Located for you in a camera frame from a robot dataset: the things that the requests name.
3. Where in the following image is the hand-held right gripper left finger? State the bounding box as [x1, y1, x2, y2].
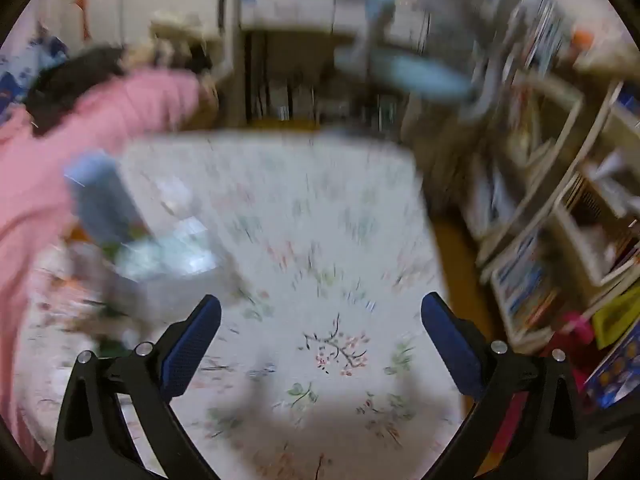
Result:
[52, 294, 222, 480]

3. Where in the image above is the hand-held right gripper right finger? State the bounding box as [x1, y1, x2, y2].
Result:
[420, 291, 588, 480]

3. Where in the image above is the clear plastic bottle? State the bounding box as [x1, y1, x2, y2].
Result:
[115, 220, 241, 311]

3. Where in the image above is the stack of colourful books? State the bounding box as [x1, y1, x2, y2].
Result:
[492, 240, 561, 336]

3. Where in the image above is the magenta cloth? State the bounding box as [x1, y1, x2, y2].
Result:
[545, 310, 608, 361]

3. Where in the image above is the floral tablecloth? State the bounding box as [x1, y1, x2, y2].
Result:
[25, 132, 481, 480]

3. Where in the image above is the white shelf trolley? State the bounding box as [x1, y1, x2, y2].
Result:
[465, 0, 640, 351]

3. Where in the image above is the blue milk carton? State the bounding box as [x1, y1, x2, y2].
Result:
[65, 155, 151, 256]

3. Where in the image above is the pink blanket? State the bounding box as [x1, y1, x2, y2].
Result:
[0, 69, 208, 476]

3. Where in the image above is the grey blue office chair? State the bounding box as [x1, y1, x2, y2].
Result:
[332, 0, 531, 121]

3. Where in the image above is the black jacket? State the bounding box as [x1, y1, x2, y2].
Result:
[27, 46, 126, 136]

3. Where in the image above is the beige canvas bag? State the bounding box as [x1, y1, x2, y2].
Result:
[150, 12, 221, 46]

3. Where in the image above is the pink whale print curtain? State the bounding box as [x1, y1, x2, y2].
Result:
[0, 20, 66, 126]

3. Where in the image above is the white desk with hutch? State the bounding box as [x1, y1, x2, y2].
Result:
[235, 0, 436, 126]

